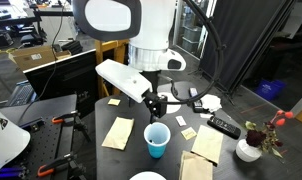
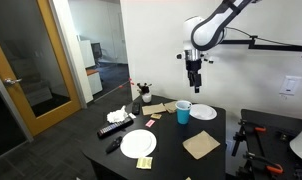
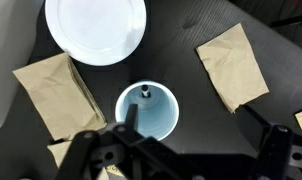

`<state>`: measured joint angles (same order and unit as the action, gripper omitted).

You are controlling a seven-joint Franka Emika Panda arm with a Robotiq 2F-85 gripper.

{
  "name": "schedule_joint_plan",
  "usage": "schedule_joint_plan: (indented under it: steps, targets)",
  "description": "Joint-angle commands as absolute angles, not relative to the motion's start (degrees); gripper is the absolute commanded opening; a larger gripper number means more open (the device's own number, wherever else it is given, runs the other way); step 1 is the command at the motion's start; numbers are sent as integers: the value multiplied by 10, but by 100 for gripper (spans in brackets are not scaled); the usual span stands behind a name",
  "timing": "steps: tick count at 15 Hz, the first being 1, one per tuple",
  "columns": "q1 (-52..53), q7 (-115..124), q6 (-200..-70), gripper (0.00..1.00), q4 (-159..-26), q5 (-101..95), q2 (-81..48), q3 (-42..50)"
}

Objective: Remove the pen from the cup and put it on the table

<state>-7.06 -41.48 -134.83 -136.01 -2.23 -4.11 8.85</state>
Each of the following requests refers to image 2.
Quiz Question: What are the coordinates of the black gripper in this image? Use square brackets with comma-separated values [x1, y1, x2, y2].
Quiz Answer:
[185, 59, 204, 94]

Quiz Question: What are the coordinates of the blue plastic cup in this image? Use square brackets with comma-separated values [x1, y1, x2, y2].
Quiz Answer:
[174, 100, 193, 126]

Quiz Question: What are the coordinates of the brown paper napkin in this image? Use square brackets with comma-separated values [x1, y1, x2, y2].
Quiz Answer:
[182, 130, 221, 160]
[163, 100, 179, 114]
[141, 102, 167, 116]

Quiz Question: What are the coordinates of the white ribbed vase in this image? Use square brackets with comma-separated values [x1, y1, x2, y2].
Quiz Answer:
[141, 92, 153, 104]

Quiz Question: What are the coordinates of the pink sweetener packet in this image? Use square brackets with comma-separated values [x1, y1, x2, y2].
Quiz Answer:
[145, 119, 156, 129]

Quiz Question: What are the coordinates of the black remote control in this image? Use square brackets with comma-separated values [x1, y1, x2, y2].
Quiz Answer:
[131, 101, 141, 116]

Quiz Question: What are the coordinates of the crumpled white tissue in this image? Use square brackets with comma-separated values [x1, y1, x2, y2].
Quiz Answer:
[106, 105, 129, 124]

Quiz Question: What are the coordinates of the long remote with coloured buttons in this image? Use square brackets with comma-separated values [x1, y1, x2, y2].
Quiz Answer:
[96, 116, 135, 140]

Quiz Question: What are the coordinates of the black perforated mounting table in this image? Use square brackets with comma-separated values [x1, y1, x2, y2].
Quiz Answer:
[239, 108, 302, 180]

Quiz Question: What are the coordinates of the pale paper packet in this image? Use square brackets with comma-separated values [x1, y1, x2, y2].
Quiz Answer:
[136, 156, 154, 171]

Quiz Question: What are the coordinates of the black office chair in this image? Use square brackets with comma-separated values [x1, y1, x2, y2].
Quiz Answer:
[90, 42, 105, 66]

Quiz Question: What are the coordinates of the small black remote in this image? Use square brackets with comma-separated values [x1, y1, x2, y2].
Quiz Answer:
[105, 135, 123, 155]

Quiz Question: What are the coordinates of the white cabinet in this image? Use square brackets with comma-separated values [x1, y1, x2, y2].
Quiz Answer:
[78, 39, 104, 96]

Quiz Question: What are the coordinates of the orange framed glass door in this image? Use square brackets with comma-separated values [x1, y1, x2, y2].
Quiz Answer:
[0, 0, 83, 138]

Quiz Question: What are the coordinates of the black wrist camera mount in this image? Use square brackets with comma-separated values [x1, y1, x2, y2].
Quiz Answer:
[176, 51, 215, 65]

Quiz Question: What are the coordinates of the orange handled black clamp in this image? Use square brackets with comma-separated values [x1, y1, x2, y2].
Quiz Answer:
[231, 119, 267, 158]
[235, 151, 285, 180]

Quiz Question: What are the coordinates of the white wall switch plate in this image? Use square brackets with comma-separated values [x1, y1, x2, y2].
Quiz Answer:
[279, 75, 302, 98]

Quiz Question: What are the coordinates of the small black bracket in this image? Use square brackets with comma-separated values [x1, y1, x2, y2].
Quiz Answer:
[278, 130, 293, 142]

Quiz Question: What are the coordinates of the silver door handle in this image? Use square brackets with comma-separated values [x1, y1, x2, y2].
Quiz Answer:
[4, 77, 23, 85]

